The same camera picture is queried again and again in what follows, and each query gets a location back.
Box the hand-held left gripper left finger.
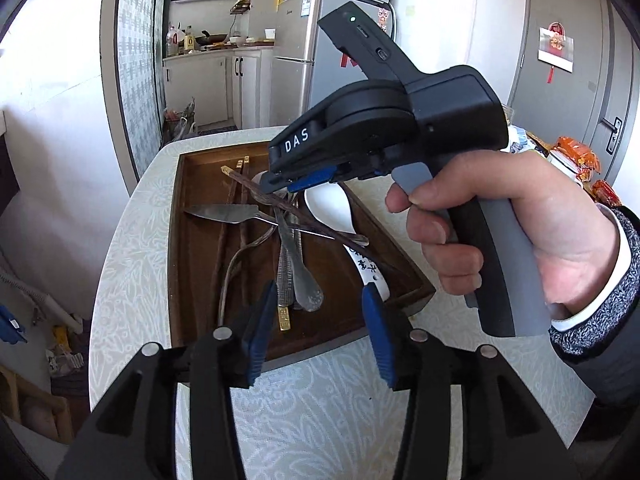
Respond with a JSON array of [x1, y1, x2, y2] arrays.
[[55, 280, 279, 480]]

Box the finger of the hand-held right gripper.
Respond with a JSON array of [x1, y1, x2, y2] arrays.
[[286, 157, 382, 195], [260, 170, 289, 196]]

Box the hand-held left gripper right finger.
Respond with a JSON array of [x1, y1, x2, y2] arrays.
[[361, 282, 583, 480]]

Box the white ceramic spoon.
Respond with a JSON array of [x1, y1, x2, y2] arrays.
[[304, 182, 392, 306]]

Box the metal spoon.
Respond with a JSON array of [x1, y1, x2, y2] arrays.
[[218, 170, 281, 324], [280, 192, 324, 312]]

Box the serrated metal knife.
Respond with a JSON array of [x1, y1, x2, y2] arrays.
[[274, 207, 297, 309]]

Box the dark wooden tray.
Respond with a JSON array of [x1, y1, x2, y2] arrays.
[[167, 141, 436, 364]]

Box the person's right forearm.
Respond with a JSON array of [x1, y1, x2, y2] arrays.
[[547, 205, 640, 411]]

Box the person's right hand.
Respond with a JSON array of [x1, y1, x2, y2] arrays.
[[385, 150, 632, 321]]

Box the silver fridge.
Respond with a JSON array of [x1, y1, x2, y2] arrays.
[[272, 0, 401, 129]]

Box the pale floral tablecloth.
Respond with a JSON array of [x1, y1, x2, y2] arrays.
[[90, 127, 596, 480]]

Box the plastic bags of vegetables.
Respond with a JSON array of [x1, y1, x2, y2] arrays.
[[164, 97, 199, 144]]

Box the white kitchen cabinet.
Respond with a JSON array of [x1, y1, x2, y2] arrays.
[[164, 45, 275, 131]]

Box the grey door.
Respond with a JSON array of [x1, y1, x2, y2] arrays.
[[510, 0, 636, 186]]

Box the orange snack packet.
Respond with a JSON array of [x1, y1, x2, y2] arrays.
[[590, 180, 624, 206], [547, 135, 601, 182]]

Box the patterned sliding door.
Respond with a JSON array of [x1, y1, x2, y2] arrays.
[[102, 0, 169, 196]]

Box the blue plastic object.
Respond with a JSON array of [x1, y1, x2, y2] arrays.
[[0, 305, 29, 346]]

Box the hanging wall calendar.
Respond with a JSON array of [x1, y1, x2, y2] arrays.
[[537, 22, 576, 86]]

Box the metal door handle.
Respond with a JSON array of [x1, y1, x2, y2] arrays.
[[602, 117, 624, 156]]

